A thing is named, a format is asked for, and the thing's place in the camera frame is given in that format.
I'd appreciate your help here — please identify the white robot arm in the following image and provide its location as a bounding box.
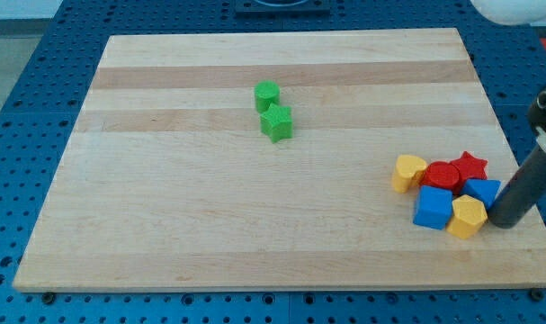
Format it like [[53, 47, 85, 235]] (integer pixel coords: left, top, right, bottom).
[[470, 0, 546, 26]]

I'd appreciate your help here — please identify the green star block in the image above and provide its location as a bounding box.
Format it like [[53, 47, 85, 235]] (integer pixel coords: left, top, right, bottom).
[[260, 103, 293, 143]]

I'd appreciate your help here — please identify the yellow heart block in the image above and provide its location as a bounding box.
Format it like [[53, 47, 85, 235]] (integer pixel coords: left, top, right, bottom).
[[391, 155, 428, 194]]

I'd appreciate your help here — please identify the red star block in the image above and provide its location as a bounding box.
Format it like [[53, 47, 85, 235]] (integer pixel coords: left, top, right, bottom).
[[450, 151, 488, 184]]

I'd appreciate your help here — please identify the green cylinder block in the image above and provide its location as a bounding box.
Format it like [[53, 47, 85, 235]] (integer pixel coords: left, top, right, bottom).
[[254, 80, 281, 113]]

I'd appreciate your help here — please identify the wooden board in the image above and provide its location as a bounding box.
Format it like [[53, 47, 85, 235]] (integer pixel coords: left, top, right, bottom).
[[13, 28, 546, 293]]

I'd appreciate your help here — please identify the blue cube block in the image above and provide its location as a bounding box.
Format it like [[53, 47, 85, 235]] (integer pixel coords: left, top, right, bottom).
[[413, 185, 452, 230]]

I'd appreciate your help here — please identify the red cylinder block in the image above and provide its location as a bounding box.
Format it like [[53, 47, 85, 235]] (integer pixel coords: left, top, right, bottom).
[[420, 161, 460, 194]]

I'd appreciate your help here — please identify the yellow hexagon block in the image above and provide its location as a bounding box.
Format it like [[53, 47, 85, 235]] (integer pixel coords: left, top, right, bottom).
[[446, 194, 488, 239]]

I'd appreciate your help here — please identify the blue triangle block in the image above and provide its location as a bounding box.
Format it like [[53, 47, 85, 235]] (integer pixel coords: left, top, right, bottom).
[[460, 179, 501, 210]]

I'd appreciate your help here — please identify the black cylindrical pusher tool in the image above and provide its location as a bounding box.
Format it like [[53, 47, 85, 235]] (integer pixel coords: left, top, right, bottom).
[[488, 87, 546, 229]]

